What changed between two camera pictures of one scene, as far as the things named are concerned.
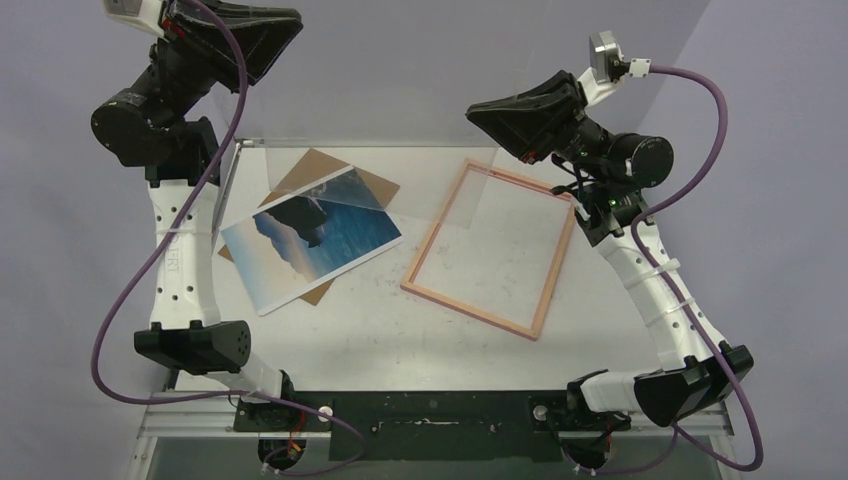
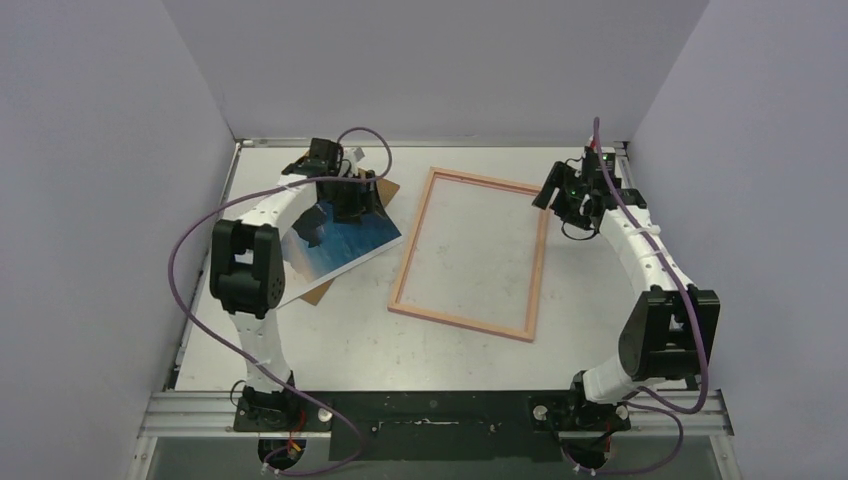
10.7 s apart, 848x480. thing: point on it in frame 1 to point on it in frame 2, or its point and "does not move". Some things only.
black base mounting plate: x=427 y=426 does not move
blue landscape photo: x=297 y=244 does not move
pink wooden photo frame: x=408 y=280 to x=405 y=265
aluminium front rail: x=174 y=414 does not move
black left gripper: x=211 y=50 to x=362 y=204
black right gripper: x=561 y=115 to x=561 y=195
